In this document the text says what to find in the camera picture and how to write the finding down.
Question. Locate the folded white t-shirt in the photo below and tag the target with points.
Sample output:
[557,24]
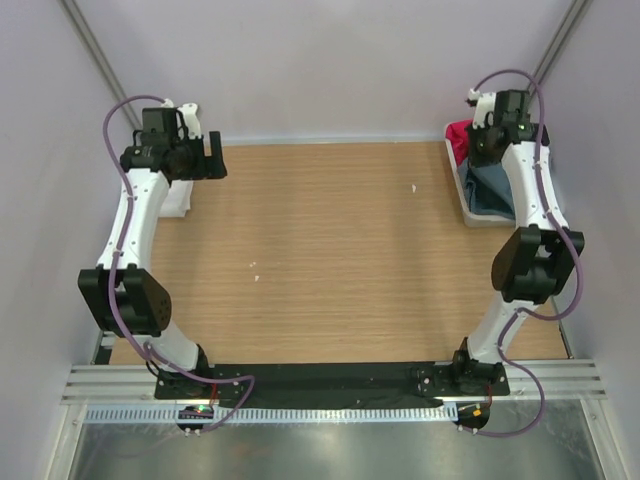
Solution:
[178,201]

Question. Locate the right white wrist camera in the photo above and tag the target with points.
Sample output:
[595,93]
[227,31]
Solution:
[483,104]

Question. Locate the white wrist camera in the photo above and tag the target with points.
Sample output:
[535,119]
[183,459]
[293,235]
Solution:
[483,104]
[190,113]

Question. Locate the white slotted cable duct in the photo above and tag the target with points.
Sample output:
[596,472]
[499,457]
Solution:
[200,414]

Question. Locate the aluminium corner post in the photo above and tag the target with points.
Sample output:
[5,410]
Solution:
[93,48]
[568,25]

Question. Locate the red t-shirt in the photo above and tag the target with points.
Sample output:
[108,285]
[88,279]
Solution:
[456,133]

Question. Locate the white plastic laundry basket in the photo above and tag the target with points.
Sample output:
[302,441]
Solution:
[517,191]

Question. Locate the blue-grey t-shirt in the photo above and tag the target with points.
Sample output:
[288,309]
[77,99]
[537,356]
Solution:
[487,190]

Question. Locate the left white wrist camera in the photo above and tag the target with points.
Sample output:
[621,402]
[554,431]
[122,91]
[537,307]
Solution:
[190,113]

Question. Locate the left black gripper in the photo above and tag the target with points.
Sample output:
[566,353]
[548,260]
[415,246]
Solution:
[208,167]

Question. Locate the right aluminium corner post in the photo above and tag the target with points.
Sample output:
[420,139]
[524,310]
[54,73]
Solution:
[568,25]

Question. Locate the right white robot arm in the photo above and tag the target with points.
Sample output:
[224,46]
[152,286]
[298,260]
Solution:
[537,260]

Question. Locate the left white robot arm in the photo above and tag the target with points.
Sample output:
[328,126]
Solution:
[124,298]

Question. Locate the left aluminium corner post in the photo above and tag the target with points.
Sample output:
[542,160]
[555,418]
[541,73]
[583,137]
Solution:
[93,48]

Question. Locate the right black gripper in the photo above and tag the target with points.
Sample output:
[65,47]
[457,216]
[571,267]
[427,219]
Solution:
[474,159]

